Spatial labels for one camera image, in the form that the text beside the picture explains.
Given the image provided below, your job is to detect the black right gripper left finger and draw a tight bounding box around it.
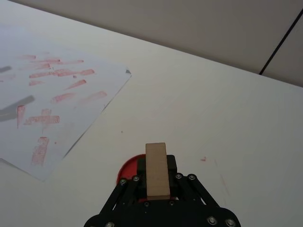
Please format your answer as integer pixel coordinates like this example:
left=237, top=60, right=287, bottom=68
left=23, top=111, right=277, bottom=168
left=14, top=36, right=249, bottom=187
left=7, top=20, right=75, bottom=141
left=83, top=158, right=148, bottom=227

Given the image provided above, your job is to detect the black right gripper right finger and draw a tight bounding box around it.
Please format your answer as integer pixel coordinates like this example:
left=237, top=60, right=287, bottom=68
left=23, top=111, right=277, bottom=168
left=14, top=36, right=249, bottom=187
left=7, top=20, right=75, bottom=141
left=167, top=155, right=242, bottom=227

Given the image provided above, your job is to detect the light wooden block stamp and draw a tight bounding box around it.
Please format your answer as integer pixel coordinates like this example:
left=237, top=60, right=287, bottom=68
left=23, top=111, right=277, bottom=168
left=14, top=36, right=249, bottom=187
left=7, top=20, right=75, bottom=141
left=145, top=142, right=171, bottom=202

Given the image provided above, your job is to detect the round red ink pad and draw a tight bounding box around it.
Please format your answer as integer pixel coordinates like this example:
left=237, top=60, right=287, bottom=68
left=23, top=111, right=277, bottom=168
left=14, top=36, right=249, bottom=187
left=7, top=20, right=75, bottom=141
left=115, top=153, right=178, bottom=204

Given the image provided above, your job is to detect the white sheet with red stamps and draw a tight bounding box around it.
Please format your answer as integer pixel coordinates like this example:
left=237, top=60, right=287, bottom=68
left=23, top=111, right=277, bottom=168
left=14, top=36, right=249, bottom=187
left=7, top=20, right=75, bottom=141
left=0, top=23, right=133, bottom=182

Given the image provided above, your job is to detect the thin black wall strip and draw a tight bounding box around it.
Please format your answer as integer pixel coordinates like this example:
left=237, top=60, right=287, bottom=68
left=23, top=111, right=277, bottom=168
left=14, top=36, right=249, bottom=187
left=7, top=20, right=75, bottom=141
left=258, top=10, right=303, bottom=76

